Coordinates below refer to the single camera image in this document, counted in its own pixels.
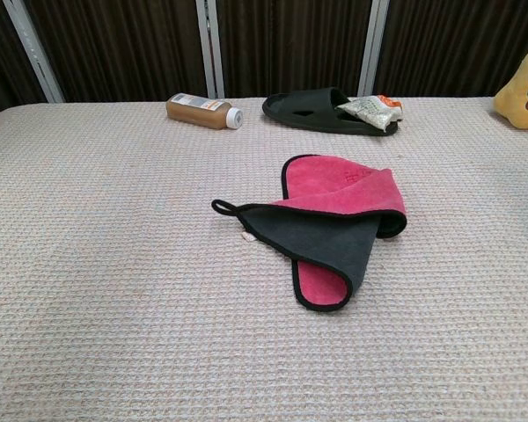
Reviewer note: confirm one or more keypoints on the pink cloth black backing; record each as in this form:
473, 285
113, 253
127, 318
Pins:
325, 233

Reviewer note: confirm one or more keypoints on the black slipper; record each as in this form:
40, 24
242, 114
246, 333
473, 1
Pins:
286, 107

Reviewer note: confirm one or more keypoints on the brown bottle with white cap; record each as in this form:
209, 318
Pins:
198, 112

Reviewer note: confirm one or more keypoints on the white and orange snack packet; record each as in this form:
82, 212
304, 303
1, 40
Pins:
369, 110

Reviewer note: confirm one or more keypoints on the beige woven tablecloth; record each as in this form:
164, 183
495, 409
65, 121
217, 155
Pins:
114, 264

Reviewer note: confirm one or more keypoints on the yellow plush toy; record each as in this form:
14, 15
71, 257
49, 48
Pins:
523, 101

